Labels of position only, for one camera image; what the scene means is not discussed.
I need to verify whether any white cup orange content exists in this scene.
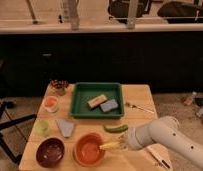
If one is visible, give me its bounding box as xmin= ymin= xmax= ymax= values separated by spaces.
xmin=43 ymin=96 xmax=58 ymax=113

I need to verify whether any green cucumber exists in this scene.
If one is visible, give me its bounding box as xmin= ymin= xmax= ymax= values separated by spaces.
xmin=103 ymin=124 xmax=128 ymax=133

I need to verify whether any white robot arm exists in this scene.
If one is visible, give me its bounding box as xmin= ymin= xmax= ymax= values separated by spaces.
xmin=119 ymin=116 xmax=203 ymax=171

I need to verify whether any blue sponge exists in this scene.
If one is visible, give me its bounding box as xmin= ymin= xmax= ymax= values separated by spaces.
xmin=100 ymin=99 xmax=118 ymax=113

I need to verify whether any green plastic tray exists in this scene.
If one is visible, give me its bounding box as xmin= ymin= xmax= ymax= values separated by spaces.
xmin=70 ymin=82 xmax=124 ymax=119

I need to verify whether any tan wooden block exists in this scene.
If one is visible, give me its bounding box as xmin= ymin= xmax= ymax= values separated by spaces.
xmin=87 ymin=94 xmax=107 ymax=109

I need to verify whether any black office chair base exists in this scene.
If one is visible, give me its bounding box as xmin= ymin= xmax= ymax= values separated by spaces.
xmin=0 ymin=101 xmax=37 ymax=165

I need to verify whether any grey triangular cloth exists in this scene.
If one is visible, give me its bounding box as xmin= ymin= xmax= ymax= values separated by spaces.
xmin=56 ymin=118 xmax=75 ymax=138

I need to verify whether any orange bowl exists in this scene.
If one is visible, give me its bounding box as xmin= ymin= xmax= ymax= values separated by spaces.
xmin=73 ymin=133 xmax=105 ymax=167

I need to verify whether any light green cup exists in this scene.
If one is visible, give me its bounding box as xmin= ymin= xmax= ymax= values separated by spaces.
xmin=35 ymin=120 xmax=49 ymax=137

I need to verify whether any purple bowl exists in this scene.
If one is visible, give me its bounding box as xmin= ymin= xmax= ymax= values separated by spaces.
xmin=36 ymin=138 xmax=65 ymax=168

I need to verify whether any yellow banana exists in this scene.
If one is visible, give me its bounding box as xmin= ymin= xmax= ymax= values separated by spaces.
xmin=99 ymin=142 xmax=119 ymax=150

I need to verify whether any metal fork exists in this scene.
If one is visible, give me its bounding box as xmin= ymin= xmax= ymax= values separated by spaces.
xmin=124 ymin=102 xmax=155 ymax=114

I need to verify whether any dark grapes bunch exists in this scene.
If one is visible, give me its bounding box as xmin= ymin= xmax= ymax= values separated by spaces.
xmin=50 ymin=80 xmax=69 ymax=96

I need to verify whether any wooden table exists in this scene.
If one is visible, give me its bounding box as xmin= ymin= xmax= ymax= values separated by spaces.
xmin=18 ymin=83 xmax=174 ymax=171

